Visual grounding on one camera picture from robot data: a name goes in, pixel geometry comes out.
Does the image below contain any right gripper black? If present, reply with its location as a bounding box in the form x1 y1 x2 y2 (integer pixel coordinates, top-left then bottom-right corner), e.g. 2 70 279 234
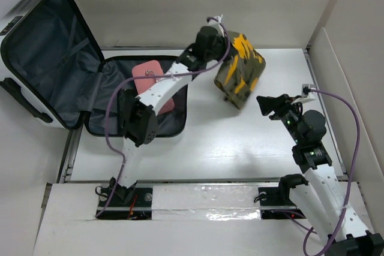
255 94 304 144

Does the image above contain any camouflage orange fabric bag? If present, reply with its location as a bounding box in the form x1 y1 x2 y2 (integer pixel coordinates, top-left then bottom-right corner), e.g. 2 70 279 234
214 31 266 109

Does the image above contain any pink zippered pouch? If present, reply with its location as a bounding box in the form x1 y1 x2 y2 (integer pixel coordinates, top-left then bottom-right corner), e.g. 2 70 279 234
131 60 175 115

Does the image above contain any white black hard-shell suitcase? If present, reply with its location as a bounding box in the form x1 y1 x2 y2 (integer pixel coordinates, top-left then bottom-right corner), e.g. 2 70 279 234
1 0 175 137

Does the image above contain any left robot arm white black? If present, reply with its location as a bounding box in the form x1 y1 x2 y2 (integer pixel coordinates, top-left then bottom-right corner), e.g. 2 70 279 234
104 23 232 207

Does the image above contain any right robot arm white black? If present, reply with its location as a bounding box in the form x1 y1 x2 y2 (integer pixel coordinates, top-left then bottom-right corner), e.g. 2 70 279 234
257 94 383 255

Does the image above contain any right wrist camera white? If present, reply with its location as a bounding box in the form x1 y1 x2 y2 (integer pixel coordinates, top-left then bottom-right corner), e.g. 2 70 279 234
300 84 316 103

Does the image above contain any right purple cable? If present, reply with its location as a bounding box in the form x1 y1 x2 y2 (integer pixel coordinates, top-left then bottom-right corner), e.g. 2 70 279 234
302 86 361 254

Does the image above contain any purple cable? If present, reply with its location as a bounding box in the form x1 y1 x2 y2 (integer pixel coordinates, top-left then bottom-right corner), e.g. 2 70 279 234
95 16 232 218
302 86 361 254

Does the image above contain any silver taped mounting rail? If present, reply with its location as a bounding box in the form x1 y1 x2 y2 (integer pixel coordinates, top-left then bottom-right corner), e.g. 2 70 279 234
95 183 305 221

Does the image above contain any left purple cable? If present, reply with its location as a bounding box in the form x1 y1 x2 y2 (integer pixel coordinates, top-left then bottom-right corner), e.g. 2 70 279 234
95 16 232 218

